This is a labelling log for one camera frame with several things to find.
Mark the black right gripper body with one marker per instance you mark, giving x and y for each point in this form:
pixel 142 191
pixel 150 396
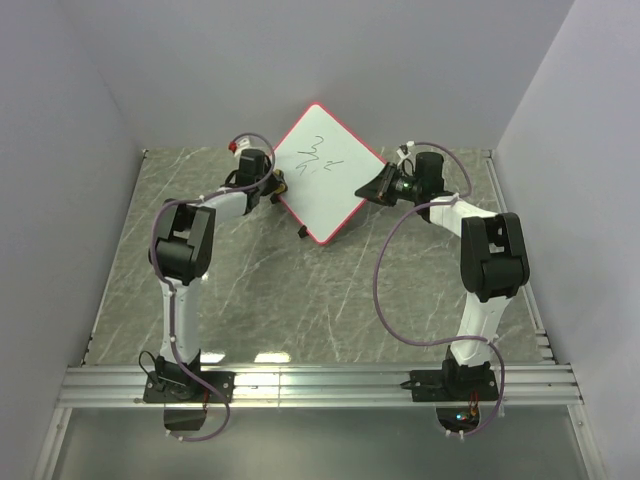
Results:
pixel 402 189

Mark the yellow whiteboard eraser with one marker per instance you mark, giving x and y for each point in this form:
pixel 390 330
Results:
pixel 280 185

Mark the pink framed whiteboard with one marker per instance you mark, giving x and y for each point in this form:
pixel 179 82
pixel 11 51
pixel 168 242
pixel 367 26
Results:
pixel 324 163

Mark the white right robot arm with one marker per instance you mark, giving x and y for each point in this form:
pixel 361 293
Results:
pixel 493 267

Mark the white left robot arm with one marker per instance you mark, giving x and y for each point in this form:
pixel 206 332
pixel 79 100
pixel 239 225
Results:
pixel 180 253

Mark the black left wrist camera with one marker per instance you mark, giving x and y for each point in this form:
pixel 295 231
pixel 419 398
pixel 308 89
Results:
pixel 253 164

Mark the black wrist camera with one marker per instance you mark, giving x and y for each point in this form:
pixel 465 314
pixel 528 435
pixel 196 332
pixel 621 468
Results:
pixel 253 164
pixel 428 174

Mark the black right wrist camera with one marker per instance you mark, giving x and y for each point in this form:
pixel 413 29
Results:
pixel 428 174

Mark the aluminium mounting rail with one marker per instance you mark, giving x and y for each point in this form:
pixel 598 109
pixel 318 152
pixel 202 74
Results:
pixel 313 386

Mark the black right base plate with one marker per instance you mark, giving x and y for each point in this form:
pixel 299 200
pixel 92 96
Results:
pixel 441 386

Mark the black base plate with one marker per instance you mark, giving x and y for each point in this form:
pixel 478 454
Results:
pixel 441 386
pixel 158 391

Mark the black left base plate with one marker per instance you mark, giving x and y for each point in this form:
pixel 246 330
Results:
pixel 158 391

